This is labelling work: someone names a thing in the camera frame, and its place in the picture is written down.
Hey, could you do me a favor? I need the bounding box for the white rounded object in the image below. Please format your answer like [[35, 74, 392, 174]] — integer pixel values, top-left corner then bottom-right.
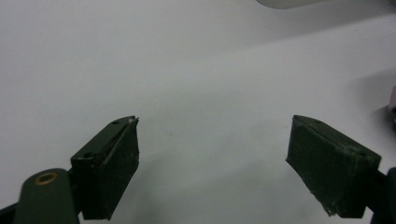
[[255, 0, 332, 10]]

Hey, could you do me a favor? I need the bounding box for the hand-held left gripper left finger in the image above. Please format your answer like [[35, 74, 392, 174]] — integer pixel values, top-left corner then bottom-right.
[[70, 115, 140, 221]]

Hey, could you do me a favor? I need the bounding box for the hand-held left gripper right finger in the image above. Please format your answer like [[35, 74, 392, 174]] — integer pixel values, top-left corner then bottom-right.
[[285, 114, 382, 219]]

